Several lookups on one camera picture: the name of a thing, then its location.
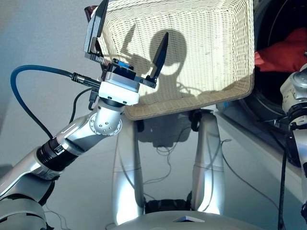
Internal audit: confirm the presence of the orange cloth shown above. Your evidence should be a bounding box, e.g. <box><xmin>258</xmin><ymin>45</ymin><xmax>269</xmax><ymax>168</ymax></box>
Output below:
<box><xmin>254</xmin><ymin>27</ymin><xmax>307</xmax><ymax>72</ymax></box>

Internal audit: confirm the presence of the pale woven basket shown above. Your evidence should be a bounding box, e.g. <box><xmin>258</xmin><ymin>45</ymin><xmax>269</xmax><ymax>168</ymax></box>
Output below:
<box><xmin>90</xmin><ymin>0</ymin><xmax>255</xmax><ymax>121</ymax></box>

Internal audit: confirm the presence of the grey washing machine tower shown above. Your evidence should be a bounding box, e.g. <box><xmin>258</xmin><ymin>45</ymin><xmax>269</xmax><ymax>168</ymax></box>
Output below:
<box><xmin>214</xmin><ymin>0</ymin><xmax>307</xmax><ymax>190</ymax></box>

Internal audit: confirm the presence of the dark brown stand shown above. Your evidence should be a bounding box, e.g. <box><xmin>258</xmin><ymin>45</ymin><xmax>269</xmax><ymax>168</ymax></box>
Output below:
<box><xmin>83</xmin><ymin>6</ymin><xmax>98</xmax><ymax>23</ymax></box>

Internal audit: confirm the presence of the round washer drum opening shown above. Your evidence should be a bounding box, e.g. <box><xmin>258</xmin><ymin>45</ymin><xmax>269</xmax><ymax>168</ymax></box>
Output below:
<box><xmin>239</xmin><ymin>0</ymin><xmax>307</xmax><ymax>120</ymax></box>

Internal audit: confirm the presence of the silver robot leg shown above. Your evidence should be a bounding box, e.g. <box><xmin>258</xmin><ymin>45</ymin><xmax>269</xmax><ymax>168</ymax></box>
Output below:
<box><xmin>112</xmin><ymin>115</ymin><xmax>146</xmax><ymax>226</ymax></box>
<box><xmin>190</xmin><ymin>110</ymin><xmax>226</xmax><ymax>215</ymax></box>

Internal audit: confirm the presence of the grey robot torso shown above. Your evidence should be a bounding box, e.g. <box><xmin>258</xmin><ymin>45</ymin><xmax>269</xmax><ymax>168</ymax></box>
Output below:
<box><xmin>105</xmin><ymin>210</ymin><xmax>262</xmax><ymax>230</ymax></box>

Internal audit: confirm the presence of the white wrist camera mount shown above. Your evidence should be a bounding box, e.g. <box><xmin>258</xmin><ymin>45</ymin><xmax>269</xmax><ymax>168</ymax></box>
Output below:
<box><xmin>98</xmin><ymin>71</ymin><xmax>140</xmax><ymax>106</ymax></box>

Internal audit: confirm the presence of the thin arm cable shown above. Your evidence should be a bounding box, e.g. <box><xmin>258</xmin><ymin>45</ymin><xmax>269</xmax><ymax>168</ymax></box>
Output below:
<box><xmin>71</xmin><ymin>87</ymin><xmax>99</xmax><ymax>124</ymax></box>

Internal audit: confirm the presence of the thick arm cable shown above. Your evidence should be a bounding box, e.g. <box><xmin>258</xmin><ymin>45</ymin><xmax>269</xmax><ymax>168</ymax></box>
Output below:
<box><xmin>10</xmin><ymin>64</ymin><xmax>101</xmax><ymax>140</ymax></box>

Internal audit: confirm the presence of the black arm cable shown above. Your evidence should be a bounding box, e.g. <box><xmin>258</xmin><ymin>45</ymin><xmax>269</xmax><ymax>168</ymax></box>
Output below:
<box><xmin>258</xmin><ymin>117</ymin><xmax>290</xmax><ymax>230</ymax></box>

